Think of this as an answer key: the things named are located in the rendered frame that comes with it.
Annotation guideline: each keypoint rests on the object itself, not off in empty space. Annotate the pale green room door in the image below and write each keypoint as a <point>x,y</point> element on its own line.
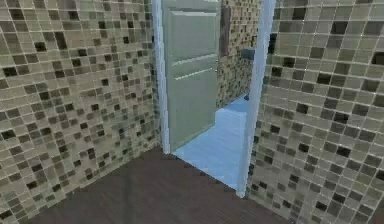
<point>191,83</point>

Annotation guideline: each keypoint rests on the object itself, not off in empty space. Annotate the white door frame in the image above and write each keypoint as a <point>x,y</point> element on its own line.
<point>258,100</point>

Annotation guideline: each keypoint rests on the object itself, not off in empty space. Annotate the grey wall box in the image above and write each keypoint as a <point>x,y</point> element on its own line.
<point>248,53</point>

